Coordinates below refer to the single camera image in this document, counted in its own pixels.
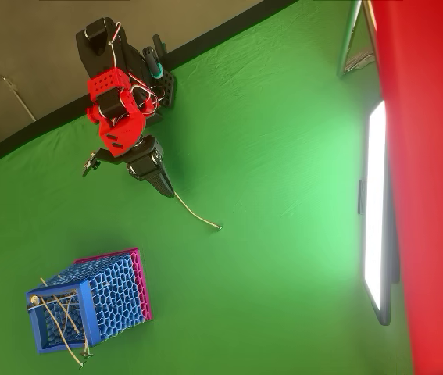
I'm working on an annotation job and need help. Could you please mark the green cloth with black rim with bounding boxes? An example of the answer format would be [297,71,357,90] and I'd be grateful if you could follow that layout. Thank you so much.
[0,0,416,375]

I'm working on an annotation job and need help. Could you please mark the cables in basket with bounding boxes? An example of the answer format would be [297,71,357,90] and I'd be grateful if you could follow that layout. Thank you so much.
[42,306,88,370]

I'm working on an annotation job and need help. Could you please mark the black clamp with teal ring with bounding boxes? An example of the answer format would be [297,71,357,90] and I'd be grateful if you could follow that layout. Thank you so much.
[141,34,164,81]

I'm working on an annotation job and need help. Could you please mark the blue and pink mesh basket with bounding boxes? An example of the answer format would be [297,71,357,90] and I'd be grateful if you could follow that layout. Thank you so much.
[24,247,155,355]

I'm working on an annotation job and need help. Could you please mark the thin white cable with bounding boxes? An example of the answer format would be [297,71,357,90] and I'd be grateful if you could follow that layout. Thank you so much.
[0,70,38,123]

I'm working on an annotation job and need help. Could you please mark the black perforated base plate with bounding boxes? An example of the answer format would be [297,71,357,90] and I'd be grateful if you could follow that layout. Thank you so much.
[157,70,178,109]

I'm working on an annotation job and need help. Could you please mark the black LED light panel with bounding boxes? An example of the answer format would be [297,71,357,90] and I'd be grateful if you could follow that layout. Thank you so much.
[356,99,402,327]

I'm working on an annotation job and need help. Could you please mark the chrome tube stand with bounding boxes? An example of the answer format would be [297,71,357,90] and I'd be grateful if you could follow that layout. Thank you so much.
[336,0,378,79]

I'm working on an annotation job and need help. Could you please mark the blurred red object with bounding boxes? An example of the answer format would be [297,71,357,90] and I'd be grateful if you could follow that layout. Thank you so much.
[369,0,443,375]

